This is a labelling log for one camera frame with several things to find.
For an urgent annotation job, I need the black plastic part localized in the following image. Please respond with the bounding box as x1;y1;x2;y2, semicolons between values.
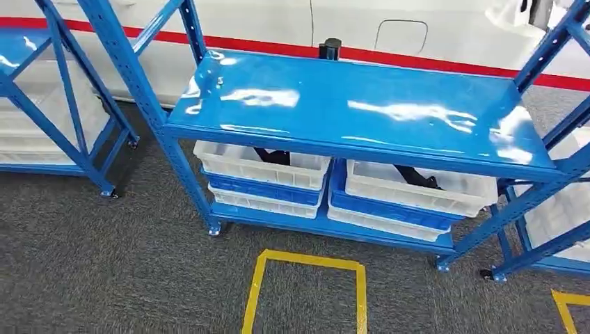
394;164;443;191
253;147;292;167

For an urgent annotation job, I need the blue plastic bin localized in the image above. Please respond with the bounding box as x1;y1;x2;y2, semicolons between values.
328;159;464;232
201;168;326;207

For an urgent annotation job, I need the white car with red stripe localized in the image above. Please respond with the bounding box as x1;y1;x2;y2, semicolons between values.
0;0;590;109

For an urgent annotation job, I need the blue metal shelf rack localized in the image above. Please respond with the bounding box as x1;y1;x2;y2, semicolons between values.
479;129;590;283
76;0;590;273
0;0;140;200

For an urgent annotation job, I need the yellow floor tape square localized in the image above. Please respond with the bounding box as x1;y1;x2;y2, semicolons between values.
241;249;368;334

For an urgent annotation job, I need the white plastic bin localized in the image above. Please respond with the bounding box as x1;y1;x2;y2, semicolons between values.
208;184;324;220
327;205;450;243
0;60;111;166
513;127;590;264
193;140;332;191
344;159;500;218

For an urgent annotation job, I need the black post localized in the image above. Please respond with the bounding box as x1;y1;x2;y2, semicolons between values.
319;38;343;61

